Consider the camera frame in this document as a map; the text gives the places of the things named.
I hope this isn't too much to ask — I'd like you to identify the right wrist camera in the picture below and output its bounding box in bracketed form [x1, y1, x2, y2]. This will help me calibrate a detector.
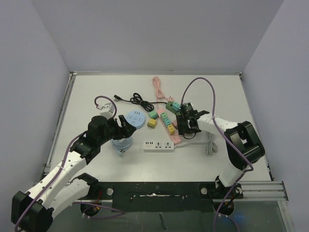
[181, 102, 197, 115]

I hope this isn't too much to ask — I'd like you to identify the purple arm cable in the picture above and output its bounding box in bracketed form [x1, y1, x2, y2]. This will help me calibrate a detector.
[181, 77, 254, 232]
[14, 96, 126, 230]

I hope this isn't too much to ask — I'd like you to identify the pink power strip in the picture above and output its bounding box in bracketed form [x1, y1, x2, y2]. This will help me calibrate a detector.
[156, 108, 182, 145]

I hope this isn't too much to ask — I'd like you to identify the pink cable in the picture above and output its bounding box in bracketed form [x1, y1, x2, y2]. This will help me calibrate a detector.
[152, 76, 175, 111]

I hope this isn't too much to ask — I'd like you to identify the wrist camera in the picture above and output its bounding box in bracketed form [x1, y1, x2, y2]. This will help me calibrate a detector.
[97, 103, 115, 119]
[181, 102, 197, 115]

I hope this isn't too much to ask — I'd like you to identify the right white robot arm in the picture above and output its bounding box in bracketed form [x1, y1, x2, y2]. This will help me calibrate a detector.
[176, 110, 265, 198]

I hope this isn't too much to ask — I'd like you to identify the yellow USB charger plug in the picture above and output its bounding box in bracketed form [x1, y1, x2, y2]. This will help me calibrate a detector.
[147, 118, 157, 129]

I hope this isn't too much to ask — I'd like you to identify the black coiled cable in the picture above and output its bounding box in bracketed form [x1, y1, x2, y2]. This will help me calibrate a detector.
[112, 93, 167, 113]

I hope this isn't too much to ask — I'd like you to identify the green power strip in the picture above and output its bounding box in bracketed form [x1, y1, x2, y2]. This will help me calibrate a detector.
[166, 101, 181, 114]

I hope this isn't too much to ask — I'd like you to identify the teal USB charger plug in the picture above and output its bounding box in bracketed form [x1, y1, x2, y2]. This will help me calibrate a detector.
[163, 118, 171, 126]

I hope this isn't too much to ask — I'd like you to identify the round blue power strip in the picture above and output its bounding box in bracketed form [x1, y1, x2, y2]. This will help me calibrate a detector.
[126, 110, 146, 129]

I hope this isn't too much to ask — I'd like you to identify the pink USB charger plug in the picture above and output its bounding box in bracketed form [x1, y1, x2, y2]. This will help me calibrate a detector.
[172, 120, 178, 129]

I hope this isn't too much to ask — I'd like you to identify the white power strip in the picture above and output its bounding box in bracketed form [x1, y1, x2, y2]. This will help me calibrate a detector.
[143, 141, 174, 153]

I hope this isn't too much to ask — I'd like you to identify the coiled light blue cable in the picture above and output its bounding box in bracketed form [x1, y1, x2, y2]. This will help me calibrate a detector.
[110, 136, 133, 158]

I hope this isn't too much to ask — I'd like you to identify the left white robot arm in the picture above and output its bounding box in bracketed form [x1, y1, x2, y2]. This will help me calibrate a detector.
[11, 115, 136, 232]

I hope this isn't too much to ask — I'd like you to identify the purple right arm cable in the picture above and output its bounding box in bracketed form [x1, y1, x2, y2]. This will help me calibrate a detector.
[181, 77, 254, 232]

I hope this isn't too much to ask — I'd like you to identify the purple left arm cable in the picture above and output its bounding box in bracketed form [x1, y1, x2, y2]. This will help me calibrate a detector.
[14, 96, 126, 230]

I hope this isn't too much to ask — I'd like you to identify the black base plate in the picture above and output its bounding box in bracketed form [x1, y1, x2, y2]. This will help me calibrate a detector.
[82, 182, 243, 213]

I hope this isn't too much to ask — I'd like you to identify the grey coiled cable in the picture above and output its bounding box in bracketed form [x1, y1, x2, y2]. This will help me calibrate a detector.
[174, 131, 219, 157]

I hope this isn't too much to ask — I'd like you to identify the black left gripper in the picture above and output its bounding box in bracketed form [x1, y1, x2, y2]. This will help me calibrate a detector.
[98, 115, 136, 145]

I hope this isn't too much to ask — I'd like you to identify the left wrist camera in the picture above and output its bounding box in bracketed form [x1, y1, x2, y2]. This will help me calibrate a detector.
[97, 103, 115, 119]

